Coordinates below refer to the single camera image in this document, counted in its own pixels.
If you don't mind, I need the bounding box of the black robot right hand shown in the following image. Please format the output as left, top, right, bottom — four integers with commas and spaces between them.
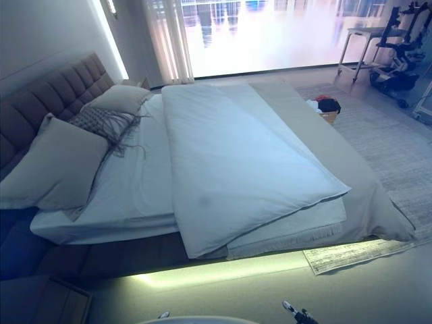
281, 300, 320, 324

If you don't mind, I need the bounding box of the white duvet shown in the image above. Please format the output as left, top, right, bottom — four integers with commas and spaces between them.
161, 82, 352, 260

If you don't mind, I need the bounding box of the wooden nightstand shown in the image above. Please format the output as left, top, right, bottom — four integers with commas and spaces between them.
0, 275, 94, 324
121, 76, 151, 91

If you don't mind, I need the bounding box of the white sheeted mattress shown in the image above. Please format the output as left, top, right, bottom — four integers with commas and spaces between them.
29, 93, 348, 259

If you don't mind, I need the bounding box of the beige fringed bedspread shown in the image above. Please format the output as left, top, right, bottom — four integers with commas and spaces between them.
198, 80, 419, 261

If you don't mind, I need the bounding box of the beige pillow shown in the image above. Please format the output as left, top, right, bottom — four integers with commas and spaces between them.
80, 84, 155, 115
0, 113, 109, 222

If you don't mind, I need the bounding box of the grey patterned rug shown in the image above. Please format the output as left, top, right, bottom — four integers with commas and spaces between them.
292, 84, 432, 276

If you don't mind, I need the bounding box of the wooden laundry basket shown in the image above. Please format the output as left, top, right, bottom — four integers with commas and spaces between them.
319, 111, 339, 126

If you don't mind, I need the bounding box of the grey fringed decorative cushion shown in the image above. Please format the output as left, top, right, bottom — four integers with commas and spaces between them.
69, 108, 151, 158

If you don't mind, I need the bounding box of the black garment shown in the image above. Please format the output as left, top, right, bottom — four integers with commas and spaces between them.
317, 99, 342, 114

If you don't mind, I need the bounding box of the brown tufted headboard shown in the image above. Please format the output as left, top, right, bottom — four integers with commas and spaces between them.
0, 51, 114, 180

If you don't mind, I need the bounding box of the sheer pale curtain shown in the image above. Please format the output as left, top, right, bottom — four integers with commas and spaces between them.
141, 0, 195, 85

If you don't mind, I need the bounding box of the black wheeled equipment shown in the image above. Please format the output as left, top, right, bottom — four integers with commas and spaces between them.
369, 0, 432, 103

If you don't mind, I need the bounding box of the dark wooden bed frame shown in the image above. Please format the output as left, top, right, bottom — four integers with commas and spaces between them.
0, 205, 304, 281

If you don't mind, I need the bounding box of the white metal frame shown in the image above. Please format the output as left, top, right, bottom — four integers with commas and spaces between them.
410, 67, 432, 126

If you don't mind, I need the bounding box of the vertical wall light strip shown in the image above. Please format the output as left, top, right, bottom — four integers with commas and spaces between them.
97, 0, 130, 80

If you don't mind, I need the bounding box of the metal frame table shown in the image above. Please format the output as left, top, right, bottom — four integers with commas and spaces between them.
337, 26, 389, 84

